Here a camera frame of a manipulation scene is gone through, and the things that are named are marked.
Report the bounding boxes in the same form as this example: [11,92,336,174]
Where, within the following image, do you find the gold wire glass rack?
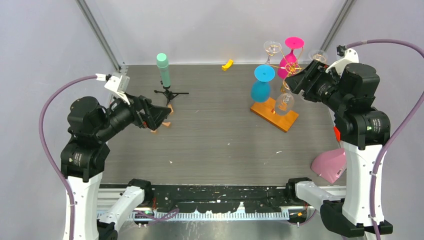
[277,47,304,93]

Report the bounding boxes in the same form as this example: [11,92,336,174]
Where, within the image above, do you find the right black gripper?
[285,58,350,113]

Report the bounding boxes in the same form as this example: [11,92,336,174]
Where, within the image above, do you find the red small block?
[333,126,341,142]

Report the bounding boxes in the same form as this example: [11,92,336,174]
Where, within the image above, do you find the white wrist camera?
[95,72,131,105]
[325,45,359,76]

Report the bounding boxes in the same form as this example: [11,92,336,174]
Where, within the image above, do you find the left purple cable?
[38,75,99,240]

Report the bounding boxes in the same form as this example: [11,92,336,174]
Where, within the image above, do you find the pink wine glass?
[277,36,305,79]

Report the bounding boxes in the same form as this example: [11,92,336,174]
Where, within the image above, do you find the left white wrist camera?
[95,72,131,105]

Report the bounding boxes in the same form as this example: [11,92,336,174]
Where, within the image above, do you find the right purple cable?
[344,39,424,240]

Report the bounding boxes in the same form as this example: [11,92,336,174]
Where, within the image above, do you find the clear back-left wine glass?
[263,40,282,64]

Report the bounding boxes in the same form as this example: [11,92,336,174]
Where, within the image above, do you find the orange wooden rack base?
[250,97,299,133]

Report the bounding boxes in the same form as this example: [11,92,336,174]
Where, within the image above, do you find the purple cable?
[38,75,99,240]
[344,39,424,240]

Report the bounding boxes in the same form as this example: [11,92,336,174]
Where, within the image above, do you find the clear back-right wine glass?
[308,49,328,64]

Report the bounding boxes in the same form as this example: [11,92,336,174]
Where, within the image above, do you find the black front rail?
[99,183,332,215]

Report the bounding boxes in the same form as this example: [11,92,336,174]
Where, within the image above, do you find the blue wine glass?
[250,64,276,103]

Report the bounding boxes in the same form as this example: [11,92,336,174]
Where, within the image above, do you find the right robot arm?
[285,60,393,238]

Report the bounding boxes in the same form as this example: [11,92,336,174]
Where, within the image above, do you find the small wooden blocks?
[150,103,174,134]

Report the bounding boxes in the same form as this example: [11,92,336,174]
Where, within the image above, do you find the clear plain wine glass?
[274,93,295,116]

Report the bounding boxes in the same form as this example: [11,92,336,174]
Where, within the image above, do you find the yellow curved block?
[221,59,234,72]

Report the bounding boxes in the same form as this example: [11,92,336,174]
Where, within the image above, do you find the black tripod stand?
[154,87,189,105]

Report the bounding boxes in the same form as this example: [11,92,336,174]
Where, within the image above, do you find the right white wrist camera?
[325,45,359,76]

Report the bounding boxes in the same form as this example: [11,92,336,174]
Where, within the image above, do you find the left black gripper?
[96,87,172,139]

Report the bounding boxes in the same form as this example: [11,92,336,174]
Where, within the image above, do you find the mint green microphone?
[156,53,171,89]

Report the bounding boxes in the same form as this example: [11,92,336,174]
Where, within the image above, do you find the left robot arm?
[60,95,171,240]

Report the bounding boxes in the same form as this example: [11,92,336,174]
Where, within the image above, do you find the pink dustpan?
[311,148,347,184]

